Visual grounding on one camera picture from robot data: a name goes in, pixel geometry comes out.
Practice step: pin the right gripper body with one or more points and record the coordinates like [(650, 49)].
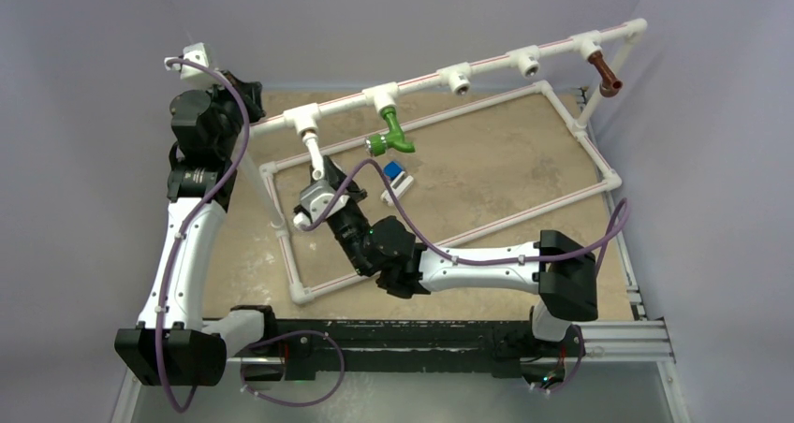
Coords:
[(355, 196)]

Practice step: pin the white water faucet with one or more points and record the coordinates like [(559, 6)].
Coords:
[(309, 139)]

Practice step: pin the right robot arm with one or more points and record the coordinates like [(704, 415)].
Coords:
[(557, 269)]

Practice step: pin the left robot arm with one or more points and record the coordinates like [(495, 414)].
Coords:
[(170, 340)]

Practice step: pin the green water faucet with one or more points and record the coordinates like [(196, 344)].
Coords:
[(393, 139)]

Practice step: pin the brown water faucet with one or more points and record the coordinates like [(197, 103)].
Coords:
[(609, 85)]

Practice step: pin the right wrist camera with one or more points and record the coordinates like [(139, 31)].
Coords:
[(314, 200)]

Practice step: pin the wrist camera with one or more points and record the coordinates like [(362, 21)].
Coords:
[(194, 66), (314, 200)]

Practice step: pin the white faucet blue handle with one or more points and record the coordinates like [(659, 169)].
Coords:
[(400, 181)]

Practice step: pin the white pipe frame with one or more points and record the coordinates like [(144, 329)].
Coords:
[(616, 43)]

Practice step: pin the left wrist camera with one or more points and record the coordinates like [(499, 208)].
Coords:
[(194, 66)]

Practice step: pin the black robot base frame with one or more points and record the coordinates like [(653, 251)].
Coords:
[(302, 348)]

